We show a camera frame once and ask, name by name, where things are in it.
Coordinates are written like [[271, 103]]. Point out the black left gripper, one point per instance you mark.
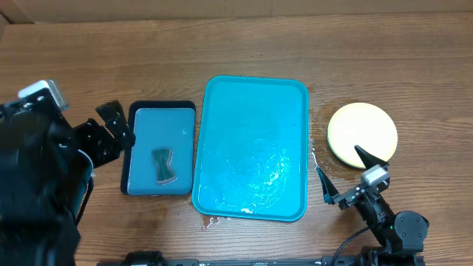
[[94, 134]]

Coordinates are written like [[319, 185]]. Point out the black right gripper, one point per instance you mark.
[[348, 196]]

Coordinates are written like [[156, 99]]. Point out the yellow plate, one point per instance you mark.
[[365, 125]]

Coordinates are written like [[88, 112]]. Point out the orange green scrub sponge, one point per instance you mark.
[[162, 163]]

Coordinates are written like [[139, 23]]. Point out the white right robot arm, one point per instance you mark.
[[400, 235]]

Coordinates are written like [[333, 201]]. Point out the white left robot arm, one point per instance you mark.
[[46, 177]]

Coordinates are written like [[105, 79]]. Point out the black water tray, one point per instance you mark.
[[159, 124]]

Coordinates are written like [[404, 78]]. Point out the turquoise plastic tray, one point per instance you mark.
[[251, 159]]

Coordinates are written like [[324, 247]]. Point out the black bottom rail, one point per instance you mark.
[[156, 258]]

